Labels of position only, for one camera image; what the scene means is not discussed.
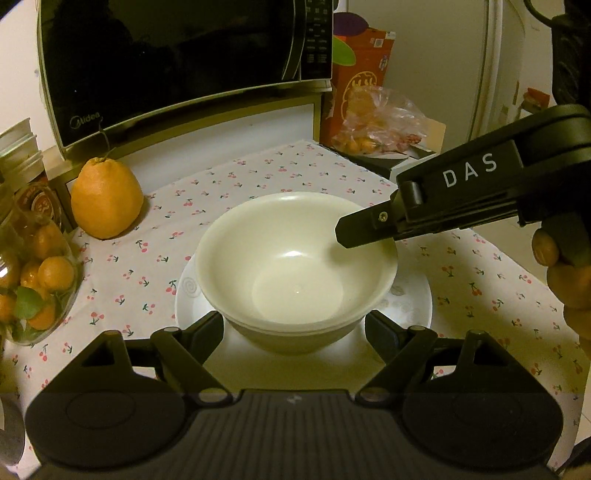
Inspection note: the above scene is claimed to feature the cherry print tablecloth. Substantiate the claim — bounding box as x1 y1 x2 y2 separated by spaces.
0 141 583 462

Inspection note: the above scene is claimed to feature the orange fridge magnet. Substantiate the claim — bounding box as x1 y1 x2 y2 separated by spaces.
522 88 552 114

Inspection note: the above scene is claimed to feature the white refrigerator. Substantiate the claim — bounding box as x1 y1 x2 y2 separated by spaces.
438 0 568 153

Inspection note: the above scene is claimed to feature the black microwave oven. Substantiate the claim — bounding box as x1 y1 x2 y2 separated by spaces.
37 0 334 151

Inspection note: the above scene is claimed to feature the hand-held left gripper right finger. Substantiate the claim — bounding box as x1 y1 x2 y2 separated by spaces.
355 310 550 407

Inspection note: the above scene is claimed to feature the large orange citrus fruit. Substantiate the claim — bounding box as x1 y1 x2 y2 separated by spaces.
70 157 145 240

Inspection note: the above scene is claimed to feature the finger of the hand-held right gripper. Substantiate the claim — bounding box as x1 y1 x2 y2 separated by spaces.
335 200 402 250

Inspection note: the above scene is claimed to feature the plastic bag of fruit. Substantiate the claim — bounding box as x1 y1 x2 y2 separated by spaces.
332 85 430 155

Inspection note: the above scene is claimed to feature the white bowl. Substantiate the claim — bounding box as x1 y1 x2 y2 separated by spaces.
228 323 365 356

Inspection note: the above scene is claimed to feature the glass jar of small oranges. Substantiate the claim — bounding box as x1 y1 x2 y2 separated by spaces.
0 185 84 346

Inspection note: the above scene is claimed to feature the stack of white containers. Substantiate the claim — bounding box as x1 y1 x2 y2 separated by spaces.
0 117 44 185

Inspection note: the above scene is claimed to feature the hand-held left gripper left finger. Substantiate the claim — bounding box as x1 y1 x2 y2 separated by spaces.
41 310 233 408

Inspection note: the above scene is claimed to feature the large white embossed plate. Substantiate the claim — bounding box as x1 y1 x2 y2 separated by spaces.
174 254 434 384

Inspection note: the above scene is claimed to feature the white cardboard box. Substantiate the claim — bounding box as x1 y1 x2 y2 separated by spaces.
318 138 444 185

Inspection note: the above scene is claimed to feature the orange cardboard box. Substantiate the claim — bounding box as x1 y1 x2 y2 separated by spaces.
321 11 398 148

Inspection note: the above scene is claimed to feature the orange label tin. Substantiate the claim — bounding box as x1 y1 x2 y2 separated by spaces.
14 180 65 232

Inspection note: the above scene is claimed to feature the person's right hand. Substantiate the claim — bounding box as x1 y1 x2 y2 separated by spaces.
531 228 591 352

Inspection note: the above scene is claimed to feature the person's dark clothing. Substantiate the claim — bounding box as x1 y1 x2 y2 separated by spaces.
551 14 591 112

